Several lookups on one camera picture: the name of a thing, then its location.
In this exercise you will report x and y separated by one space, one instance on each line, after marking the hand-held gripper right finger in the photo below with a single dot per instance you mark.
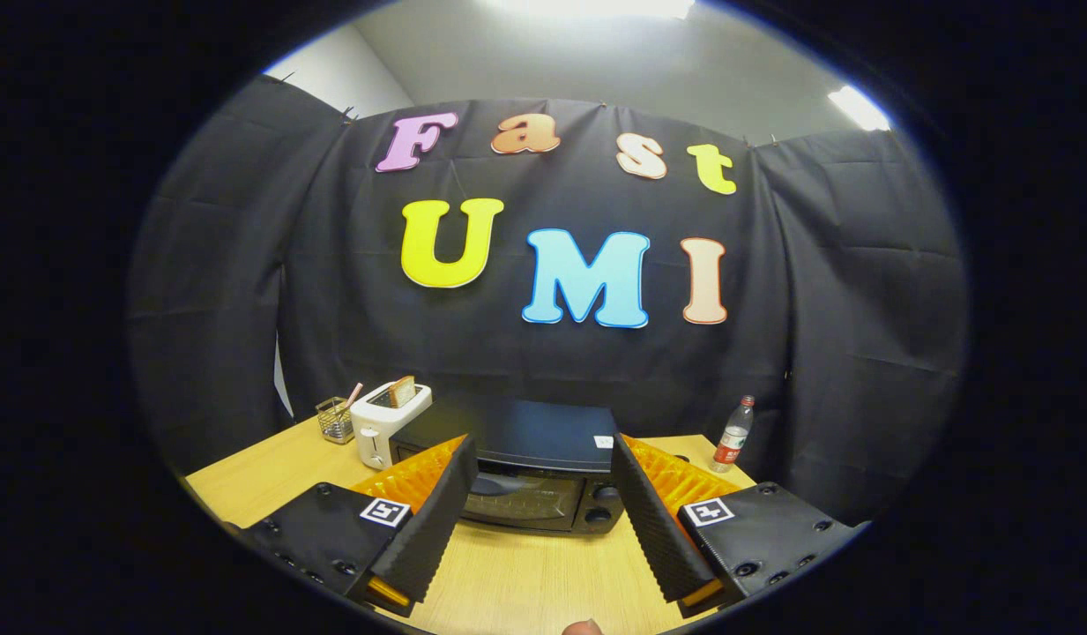
653 529

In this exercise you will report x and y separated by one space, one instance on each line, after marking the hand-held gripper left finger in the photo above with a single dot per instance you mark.
437 529

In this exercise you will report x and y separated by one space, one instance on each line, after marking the black toaster oven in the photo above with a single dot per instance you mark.
543 428

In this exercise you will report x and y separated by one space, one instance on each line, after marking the white pop-up toaster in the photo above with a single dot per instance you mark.
375 428

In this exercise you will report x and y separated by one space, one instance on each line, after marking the red label water bottle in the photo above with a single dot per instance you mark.
733 441

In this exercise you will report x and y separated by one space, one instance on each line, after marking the toasted bread slice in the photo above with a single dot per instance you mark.
403 392

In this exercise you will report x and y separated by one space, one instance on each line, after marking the pink straw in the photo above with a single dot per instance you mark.
355 394

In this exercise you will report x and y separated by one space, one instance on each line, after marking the small ceiling light panel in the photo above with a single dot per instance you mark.
859 108

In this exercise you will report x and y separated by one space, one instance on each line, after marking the large ceiling light panel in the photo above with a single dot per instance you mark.
596 7

